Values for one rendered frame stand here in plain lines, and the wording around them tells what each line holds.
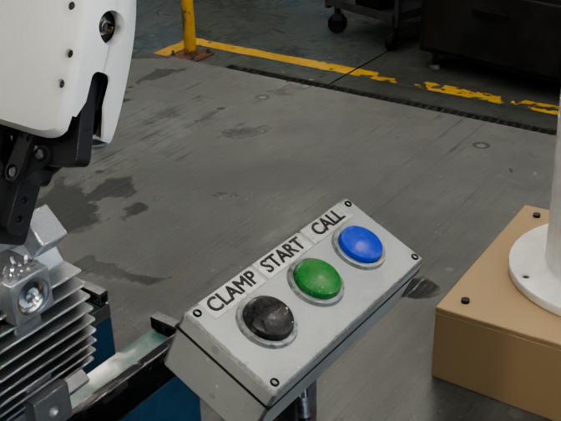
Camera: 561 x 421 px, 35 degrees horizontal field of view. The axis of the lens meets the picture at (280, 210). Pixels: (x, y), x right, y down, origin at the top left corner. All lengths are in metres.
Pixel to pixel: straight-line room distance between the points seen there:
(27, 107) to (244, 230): 0.64
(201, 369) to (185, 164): 0.85
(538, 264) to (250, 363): 0.48
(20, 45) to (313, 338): 0.24
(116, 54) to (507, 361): 0.48
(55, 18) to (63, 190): 0.77
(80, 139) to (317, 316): 0.17
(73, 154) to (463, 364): 0.48
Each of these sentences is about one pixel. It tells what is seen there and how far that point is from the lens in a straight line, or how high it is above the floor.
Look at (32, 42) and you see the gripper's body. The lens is 0.55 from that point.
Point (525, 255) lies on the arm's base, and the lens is 0.93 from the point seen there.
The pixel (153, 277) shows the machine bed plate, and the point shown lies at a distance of 1.07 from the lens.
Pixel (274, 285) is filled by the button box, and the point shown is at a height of 1.07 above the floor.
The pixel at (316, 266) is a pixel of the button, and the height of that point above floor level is 1.07.
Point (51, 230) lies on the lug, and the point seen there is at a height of 1.08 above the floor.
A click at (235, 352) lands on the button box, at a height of 1.06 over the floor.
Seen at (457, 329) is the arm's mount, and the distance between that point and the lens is 0.86.
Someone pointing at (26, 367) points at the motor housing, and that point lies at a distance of 0.60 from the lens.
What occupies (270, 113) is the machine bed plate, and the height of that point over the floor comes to 0.80.
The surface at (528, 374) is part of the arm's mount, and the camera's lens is 0.86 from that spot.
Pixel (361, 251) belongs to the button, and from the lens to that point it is 0.57.
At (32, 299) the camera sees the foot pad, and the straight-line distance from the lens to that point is 0.57.
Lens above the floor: 1.36
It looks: 28 degrees down
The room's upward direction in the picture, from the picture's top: 1 degrees counter-clockwise
